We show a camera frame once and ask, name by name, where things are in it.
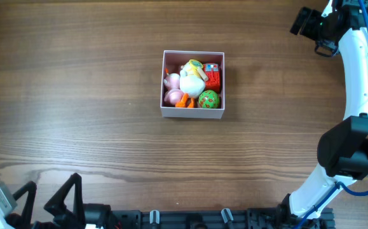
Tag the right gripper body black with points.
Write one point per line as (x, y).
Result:
(302, 23)

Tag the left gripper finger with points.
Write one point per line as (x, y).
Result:
(68, 200)
(24, 220)

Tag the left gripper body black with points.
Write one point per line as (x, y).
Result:
(39, 219)

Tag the red toy fire truck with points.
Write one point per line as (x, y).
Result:
(214, 77)

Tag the yellow wooden rattle toy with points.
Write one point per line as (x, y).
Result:
(195, 68)

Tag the green numbered ball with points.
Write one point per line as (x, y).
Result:
(209, 99)

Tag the white yellow duck plush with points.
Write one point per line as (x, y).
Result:
(192, 85)

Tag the pink pig toy figure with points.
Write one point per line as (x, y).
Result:
(174, 94)

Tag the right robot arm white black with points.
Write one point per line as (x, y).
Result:
(342, 152)

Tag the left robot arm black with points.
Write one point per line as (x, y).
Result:
(97, 215)

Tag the pink open cardboard box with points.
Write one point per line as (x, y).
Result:
(173, 60)

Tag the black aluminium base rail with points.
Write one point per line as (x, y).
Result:
(245, 219)

